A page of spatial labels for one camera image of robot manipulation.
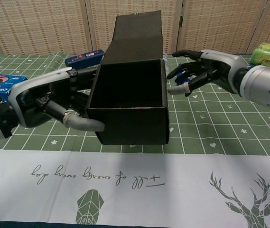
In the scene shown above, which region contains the long dark blue box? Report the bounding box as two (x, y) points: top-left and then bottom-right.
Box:
(65, 49), (105, 72)

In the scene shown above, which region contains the woven folding screen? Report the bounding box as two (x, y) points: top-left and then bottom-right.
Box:
(0, 0), (270, 56)

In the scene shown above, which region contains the blue Oreo packet white label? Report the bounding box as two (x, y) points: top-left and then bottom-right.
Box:
(176, 63), (190, 86)

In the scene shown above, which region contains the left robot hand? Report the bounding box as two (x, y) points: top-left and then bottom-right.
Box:
(8, 65), (106, 133)

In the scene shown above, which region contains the green grid tablecloth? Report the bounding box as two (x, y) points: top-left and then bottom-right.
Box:
(0, 52), (270, 225)

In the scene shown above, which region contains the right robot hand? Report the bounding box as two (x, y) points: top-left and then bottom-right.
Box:
(167, 49), (248, 97)

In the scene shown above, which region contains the black paper box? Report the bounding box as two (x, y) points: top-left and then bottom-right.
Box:
(85, 9), (170, 145)

